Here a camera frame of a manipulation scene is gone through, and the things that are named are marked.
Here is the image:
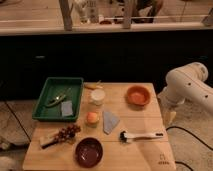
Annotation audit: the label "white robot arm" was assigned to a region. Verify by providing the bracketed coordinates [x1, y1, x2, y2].
[157, 62, 213, 126]

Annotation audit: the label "bunch of red grapes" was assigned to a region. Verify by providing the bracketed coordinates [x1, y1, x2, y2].
[54, 124, 81, 142]

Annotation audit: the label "dark red bowl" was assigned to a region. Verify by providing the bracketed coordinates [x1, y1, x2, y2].
[75, 137, 103, 168]

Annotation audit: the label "orange bowl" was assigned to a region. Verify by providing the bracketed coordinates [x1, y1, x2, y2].
[126, 85, 151, 106]

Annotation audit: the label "grey sponge in tray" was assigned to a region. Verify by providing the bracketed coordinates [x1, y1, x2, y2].
[61, 101, 73, 117]

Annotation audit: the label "green spoon in tray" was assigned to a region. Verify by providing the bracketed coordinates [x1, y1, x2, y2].
[46, 88, 71, 108]

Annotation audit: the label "orange fruit in cup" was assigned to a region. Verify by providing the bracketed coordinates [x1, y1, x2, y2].
[86, 112, 99, 127]

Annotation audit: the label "white paper cup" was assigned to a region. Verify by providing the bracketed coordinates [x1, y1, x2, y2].
[90, 89, 105, 105]

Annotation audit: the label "yellow banana toy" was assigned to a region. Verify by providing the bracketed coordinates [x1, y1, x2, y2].
[84, 81, 103, 90]

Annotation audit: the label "white dish brush black bristles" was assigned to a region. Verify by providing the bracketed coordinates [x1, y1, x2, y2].
[119, 131, 164, 143]

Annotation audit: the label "black floor cable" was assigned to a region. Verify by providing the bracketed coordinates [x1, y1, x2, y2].
[165, 125, 213, 171]

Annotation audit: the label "grey blue cloth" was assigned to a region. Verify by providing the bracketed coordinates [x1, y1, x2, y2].
[102, 111, 119, 135]

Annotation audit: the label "green plastic tray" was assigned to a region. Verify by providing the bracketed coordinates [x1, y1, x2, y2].
[32, 77, 84, 122]

